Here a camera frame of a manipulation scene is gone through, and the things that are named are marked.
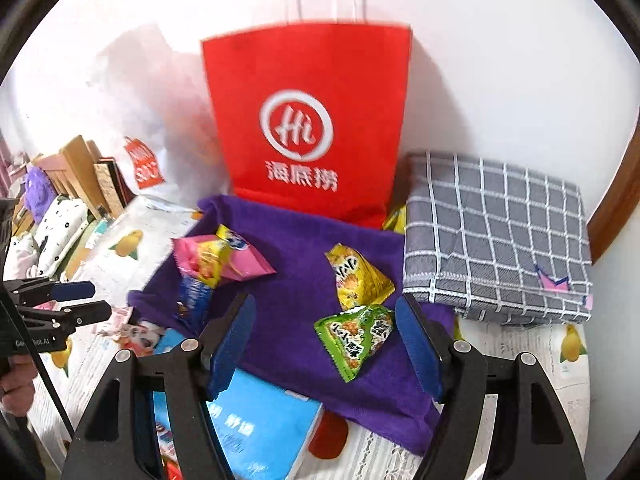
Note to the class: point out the white dotted pillow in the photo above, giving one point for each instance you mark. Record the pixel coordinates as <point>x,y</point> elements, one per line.
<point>60,228</point>

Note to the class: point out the dark blue snack packet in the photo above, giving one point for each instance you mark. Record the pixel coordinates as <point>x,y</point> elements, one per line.
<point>192,304</point>

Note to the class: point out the purple towel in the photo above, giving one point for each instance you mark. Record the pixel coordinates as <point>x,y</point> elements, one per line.
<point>284,349</point>

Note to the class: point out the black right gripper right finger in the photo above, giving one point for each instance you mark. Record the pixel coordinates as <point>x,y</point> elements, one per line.
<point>531,438</point>

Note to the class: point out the grey checked folded cloth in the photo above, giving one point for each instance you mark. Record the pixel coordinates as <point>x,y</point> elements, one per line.
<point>496,242</point>

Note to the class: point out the blue tissue pack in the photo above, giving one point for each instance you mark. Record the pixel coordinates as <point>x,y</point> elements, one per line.
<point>263,429</point>

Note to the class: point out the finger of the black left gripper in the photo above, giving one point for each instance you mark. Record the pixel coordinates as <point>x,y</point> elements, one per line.
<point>59,324</point>
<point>42,290</point>

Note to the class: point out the red Haidilao paper bag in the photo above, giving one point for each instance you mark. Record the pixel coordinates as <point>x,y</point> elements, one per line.
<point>309,113</point>

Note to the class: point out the purple plush toy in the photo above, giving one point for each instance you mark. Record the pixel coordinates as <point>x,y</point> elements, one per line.
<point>39,193</point>

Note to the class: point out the person's left hand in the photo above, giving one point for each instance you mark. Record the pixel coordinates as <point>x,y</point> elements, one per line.
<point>17,386</point>

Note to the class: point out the white Miniso plastic bag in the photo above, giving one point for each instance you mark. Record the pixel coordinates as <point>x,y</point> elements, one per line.
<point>166,143</point>

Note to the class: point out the green triangular snack packet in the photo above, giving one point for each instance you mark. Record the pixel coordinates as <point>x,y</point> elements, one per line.
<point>353,336</point>

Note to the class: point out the pink yellow chip bag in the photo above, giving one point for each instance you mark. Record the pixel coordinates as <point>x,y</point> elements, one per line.
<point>215,259</point>

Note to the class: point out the yellow triangular snack packet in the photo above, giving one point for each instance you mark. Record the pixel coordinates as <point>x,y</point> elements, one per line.
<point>358,282</point>

